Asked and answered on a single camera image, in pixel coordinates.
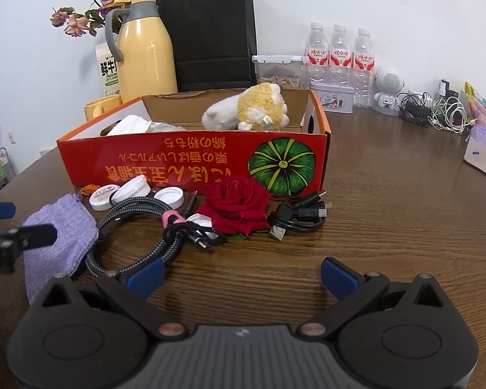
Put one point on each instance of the white tissue wad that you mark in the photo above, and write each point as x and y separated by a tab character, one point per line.
130	125

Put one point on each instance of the white milk carton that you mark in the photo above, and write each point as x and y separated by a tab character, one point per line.
107	70

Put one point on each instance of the small white robot toy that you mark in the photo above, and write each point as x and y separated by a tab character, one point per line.
389	84

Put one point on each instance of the water bottle right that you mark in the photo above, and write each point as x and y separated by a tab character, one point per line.
363	68

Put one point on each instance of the clear snack container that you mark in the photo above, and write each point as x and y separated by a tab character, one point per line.
287	71

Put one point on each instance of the white tin box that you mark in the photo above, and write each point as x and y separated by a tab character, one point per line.
334	98

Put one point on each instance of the clear jar with label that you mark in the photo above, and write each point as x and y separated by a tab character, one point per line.
163	127

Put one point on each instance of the colourful snack packet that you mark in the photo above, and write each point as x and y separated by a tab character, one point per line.
476	103

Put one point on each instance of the yellow mug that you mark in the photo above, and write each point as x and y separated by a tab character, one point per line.
98	107

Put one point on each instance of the white jar lid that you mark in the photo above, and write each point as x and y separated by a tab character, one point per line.
136	187

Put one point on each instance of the water bottle middle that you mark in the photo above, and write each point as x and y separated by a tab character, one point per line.
340	56

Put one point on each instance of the white yellow plush hamster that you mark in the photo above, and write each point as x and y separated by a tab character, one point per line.
258	108

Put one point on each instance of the purple cloth pouch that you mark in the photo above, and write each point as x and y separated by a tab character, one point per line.
77	234

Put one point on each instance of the red orange cardboard box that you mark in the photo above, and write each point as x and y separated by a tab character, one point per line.
288	162

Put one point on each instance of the water bottle left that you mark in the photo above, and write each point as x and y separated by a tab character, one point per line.
317	53

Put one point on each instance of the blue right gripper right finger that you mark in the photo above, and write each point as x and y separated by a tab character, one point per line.
338	278

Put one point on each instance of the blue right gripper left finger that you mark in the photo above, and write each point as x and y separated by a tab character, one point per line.
144	279

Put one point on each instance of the black paper bag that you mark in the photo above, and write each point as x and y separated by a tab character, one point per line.
213	42

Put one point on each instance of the white round container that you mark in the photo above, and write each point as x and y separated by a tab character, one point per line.
172	196

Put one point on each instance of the yellow thermos jug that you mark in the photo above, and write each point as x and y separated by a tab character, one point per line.
140	44

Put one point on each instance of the red fabric rose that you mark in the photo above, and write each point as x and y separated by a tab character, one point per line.
236	205

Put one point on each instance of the water bottle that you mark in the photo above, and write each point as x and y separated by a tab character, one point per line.
340	56
317	53
363	68

